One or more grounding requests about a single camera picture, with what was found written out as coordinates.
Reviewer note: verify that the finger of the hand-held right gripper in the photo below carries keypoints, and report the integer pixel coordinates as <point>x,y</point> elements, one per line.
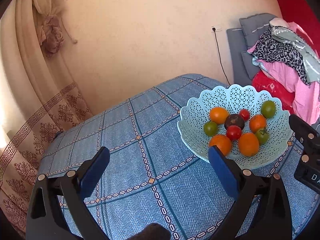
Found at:
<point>300,127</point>

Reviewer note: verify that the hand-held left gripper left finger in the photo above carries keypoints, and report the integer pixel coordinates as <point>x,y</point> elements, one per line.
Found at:
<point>96,172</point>

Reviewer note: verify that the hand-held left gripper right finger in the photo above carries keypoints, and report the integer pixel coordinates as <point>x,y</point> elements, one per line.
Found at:
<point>223,172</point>

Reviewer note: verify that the large orange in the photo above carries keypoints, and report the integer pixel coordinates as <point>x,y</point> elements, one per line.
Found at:
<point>222,142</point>

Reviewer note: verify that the small mandarin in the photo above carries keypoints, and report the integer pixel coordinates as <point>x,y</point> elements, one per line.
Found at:
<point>219,115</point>
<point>257,123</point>
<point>248,144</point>

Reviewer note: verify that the small green tomato with stem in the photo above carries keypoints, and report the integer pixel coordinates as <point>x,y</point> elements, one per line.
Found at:
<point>262,136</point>

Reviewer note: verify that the red tomato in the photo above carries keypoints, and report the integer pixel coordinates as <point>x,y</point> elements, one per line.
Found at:
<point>234,132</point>
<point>244,114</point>

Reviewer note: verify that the dark purple passion fruit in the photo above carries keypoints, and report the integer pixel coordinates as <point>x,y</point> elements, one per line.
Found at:
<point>233,121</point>

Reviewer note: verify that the light blue plastic lattice basket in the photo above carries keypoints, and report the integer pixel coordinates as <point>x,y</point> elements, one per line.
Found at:
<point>240,95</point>

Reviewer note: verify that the person's left forearm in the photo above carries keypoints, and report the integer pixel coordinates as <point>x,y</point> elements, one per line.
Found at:
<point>155,232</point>

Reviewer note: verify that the pile of clothes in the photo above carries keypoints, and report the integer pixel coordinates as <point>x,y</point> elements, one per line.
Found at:
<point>300,92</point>

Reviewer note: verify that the red floral blanket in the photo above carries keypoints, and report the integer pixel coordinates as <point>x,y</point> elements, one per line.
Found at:
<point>270,85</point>

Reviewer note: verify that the blue checked blanket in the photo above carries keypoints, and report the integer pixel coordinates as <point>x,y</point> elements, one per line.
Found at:
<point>150,155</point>

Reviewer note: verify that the grey-green quilted cloth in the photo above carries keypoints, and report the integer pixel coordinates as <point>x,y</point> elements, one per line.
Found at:
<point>312,65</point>

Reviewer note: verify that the leopard print cloth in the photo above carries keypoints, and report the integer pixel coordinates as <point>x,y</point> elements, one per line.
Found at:
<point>280,52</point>

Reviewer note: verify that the grey pillow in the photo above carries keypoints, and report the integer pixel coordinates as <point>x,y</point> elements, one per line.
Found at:
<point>246,65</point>

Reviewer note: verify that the grey padded headboard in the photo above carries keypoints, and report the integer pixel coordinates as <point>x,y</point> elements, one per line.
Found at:
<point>236,47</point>

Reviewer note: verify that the white folded cloth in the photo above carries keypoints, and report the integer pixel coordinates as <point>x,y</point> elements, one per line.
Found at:
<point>278,22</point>

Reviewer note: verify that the beige patterned curtain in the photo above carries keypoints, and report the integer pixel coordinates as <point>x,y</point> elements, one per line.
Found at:
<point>25,67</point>

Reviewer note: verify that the curtain tieback with tassel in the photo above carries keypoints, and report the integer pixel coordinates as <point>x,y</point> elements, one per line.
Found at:
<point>51,37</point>

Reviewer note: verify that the red wall panel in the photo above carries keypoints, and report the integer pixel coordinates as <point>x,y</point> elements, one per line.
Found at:
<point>297,7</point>

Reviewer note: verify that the white wall socket with plug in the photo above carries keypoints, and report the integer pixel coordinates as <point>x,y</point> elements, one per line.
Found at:
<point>216,28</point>

